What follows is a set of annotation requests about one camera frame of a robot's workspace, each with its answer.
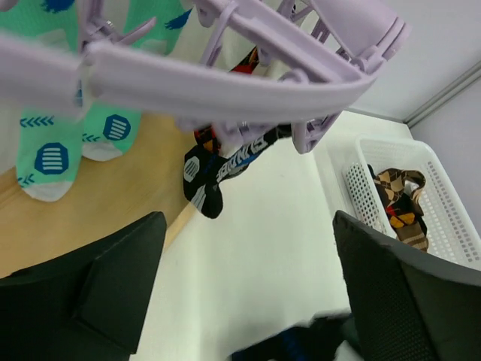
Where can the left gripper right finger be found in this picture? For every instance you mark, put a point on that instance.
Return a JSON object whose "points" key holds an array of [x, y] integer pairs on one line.
{"points": [[407, 304]]}

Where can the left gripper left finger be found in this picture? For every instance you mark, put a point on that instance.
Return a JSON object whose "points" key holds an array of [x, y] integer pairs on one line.
{"points": [[88, 304]]}

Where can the brown argyle sock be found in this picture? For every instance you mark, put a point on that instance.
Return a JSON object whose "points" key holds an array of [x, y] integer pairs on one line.
{"points": [[400, 191]]}

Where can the mint green sock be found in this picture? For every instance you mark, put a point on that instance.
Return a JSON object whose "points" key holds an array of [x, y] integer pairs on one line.
{"points": [[50, 145], [153, 26]]}

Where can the black blue sport sock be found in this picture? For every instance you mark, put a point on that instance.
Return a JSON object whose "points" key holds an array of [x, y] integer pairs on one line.
{"points": [[203, 171]]}

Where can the white plastic basket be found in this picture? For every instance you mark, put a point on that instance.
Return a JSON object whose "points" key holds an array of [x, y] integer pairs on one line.
{"points": [[451, 233]]}

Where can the wooden rack with tray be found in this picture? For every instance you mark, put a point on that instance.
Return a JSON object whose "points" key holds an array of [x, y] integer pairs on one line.
{"points": [[105, 197]]}

